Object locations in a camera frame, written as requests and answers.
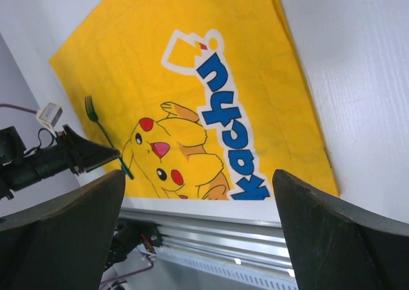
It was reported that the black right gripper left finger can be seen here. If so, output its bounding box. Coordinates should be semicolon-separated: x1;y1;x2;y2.
1;170;125;289

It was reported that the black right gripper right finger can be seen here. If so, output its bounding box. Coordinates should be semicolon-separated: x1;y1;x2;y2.
272;169;408;289

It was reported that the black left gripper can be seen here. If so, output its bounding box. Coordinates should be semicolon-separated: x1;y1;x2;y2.
1;125;120;200

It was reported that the blue metal fork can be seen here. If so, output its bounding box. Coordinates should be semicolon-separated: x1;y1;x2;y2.
84;96;134;179

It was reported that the yellow Pikachu placemat cloth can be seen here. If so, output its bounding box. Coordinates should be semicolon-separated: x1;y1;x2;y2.
49;0;339;201

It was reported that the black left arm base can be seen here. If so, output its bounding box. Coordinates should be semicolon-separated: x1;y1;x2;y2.
104;219;163;271

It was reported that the perforated cable duct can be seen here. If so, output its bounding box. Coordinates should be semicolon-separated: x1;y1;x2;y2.
157;248;298;289

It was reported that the aluminium mounting rail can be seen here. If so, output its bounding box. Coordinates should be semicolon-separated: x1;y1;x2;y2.
120;208;291;268

